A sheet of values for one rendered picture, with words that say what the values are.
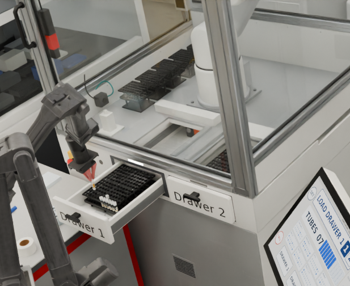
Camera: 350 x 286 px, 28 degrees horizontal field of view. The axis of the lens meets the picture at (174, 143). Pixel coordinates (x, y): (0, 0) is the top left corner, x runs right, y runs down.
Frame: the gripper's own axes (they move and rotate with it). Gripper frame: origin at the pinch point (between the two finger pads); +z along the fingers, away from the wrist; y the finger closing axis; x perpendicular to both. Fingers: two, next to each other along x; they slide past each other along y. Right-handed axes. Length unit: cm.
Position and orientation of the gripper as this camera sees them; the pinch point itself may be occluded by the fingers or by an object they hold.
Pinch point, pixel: (91, 178)
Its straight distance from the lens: 261.7
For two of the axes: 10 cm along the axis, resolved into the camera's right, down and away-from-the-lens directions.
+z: 2.6, 7.8, 5.7
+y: 6.4, -5.8, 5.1
